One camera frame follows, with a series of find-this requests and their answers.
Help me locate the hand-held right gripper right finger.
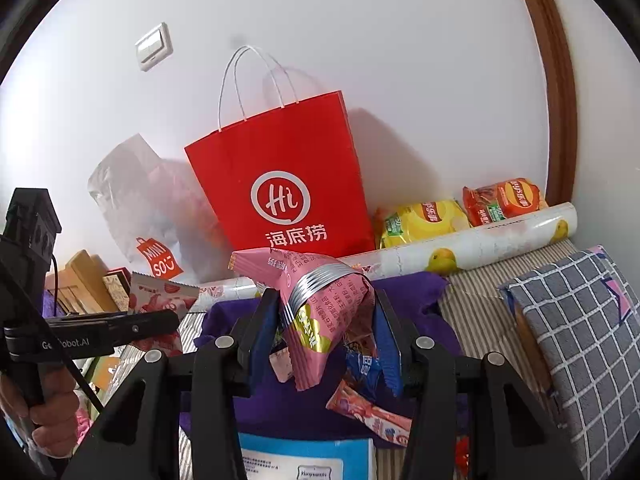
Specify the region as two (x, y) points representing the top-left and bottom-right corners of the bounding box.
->
(372, 285), (583, 480)

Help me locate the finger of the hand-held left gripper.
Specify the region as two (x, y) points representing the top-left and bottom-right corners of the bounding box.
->
(107, 309), (180, 350)
(47, 311), (132, 322)

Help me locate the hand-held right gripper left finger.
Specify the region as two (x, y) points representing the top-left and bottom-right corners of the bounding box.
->
(62, 287), (281, 480)

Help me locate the pink heart-print snack packet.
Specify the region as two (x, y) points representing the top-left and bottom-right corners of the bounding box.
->
(127, 271), (201, 356)

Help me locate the blue snack packet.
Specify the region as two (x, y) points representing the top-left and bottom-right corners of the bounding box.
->
(342, 340), (406, 391)

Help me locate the pink silver-banded snack packet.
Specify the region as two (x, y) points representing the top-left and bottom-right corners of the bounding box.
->
(228, 249), (376, 393)

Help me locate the long pink snack packet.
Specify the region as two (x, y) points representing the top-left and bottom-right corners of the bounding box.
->
(325, 379), (413, 448)

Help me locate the person's left hand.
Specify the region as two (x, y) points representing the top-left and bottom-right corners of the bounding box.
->
(0, 372), (83, 461)

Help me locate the wooden headboard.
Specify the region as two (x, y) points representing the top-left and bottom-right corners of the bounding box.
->
(45, 249), (118, 316)

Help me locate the wooden nightstand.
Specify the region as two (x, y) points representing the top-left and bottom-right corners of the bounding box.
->
(92, 355), (126, 391)

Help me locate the purple cloth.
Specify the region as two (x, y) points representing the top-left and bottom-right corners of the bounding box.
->
(180, 272), (468, 448)

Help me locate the striped mattress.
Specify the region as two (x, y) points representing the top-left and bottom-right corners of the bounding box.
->
(90, 237), (576, 480)

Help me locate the pink pastel printed blanket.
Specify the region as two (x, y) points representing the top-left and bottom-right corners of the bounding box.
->
(75, 400), (101, 451)

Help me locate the blue cardboard box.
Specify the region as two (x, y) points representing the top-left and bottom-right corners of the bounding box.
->
(237, 432), (376, 480)

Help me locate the yellow chip bag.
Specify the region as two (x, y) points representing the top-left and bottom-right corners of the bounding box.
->
(375, 199), (471, 250)

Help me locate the white plastic shopping bag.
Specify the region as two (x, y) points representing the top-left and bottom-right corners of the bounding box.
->
(87, 132), (221, 283)

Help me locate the fruit-print paper roll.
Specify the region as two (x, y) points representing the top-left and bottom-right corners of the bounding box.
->
(192, 201), (578, 313)

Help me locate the red paper bag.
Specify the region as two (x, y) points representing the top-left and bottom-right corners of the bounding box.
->
(184, 45), (377, 258)

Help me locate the orange chip bag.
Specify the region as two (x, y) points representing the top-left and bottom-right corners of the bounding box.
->
(461, 177), (548, 228)

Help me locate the grey checked folded cloth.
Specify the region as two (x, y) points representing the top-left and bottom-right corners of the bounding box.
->
(497, 245), (640, 480)

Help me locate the black cable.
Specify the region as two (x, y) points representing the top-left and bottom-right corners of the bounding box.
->
(50, 255), (106, 411)

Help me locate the white light switch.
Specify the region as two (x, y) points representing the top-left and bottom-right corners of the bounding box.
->
(135, 22), (174, 73)

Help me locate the brown wooden door frame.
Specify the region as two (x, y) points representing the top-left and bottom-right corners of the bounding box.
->
(507, 0), (578, 208)

